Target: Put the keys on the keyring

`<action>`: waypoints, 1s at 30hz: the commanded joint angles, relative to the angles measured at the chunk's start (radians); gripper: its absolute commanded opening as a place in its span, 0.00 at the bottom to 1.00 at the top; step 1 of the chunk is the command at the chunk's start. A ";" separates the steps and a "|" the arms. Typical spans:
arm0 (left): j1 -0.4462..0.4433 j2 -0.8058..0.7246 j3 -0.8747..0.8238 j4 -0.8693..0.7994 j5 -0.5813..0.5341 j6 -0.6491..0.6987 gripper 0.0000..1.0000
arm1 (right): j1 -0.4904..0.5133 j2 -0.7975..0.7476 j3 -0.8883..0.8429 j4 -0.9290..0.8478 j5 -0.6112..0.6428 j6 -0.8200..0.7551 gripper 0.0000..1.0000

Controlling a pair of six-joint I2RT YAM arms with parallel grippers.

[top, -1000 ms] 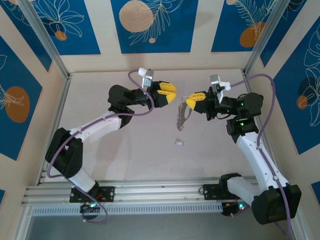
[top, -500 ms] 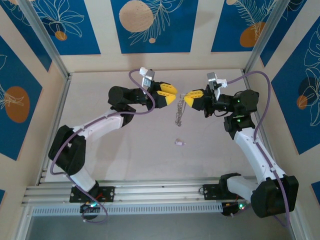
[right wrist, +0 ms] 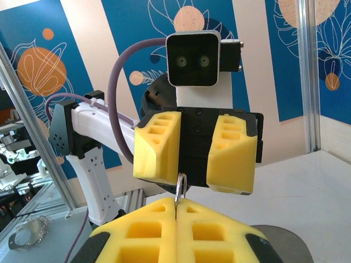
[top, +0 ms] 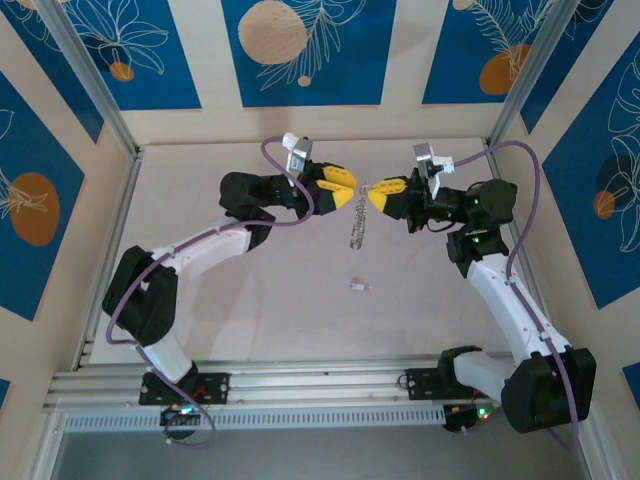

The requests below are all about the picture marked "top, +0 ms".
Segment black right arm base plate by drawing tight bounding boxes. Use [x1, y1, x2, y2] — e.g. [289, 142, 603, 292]
[405, 367, 451, 401]

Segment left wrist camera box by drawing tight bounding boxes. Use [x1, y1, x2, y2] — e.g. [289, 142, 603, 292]
[280, 132, 315, 174]

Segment blue panel white flower lines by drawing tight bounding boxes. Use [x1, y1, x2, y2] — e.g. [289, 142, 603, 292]
[519, 0, 615, 135]

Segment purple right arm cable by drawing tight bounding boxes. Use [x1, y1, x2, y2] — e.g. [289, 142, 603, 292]
[452, 141, 584, 454]

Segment aluminium side rail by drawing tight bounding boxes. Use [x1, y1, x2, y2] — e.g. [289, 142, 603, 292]
[482, 139, 559, 359]
[72, 144, 146, 372]

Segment aluminium cross rail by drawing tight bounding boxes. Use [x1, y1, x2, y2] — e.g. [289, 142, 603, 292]
[42, 353, 599, 415]

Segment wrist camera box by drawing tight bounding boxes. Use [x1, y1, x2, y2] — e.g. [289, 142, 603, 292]
[413, 142, 456, 196]
[280, 132, 315, 174]

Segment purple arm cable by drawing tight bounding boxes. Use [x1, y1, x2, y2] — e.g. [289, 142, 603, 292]
[452, 141, 584, 454]
[104, 135, 316, 449]

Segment controller board with green light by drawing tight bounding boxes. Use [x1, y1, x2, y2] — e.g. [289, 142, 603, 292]
[443, 403, 504, 435]
[159, 405, 201, 427]

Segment aluminium upright post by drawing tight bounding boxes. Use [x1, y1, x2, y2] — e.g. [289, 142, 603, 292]
[491, 0, 587, 151]
[37, 0, 140, 157]

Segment blue panel beige circle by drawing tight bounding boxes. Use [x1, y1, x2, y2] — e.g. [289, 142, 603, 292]
[221, 0, 398, 108]

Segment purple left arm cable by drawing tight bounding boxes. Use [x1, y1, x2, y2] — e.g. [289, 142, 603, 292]
[104, 135, 316, 449]

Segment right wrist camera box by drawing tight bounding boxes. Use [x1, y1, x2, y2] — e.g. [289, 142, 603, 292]
[413, 142, 456, 196]

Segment slotted grey cable duct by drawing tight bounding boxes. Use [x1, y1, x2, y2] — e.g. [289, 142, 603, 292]
[62, 403, 446, 434]

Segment blue panel small orange fruit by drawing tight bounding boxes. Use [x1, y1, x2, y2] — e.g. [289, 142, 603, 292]
[63, 0, 203, 112]

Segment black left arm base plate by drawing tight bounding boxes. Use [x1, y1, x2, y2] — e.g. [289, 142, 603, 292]
[138, 372, 231, 406]

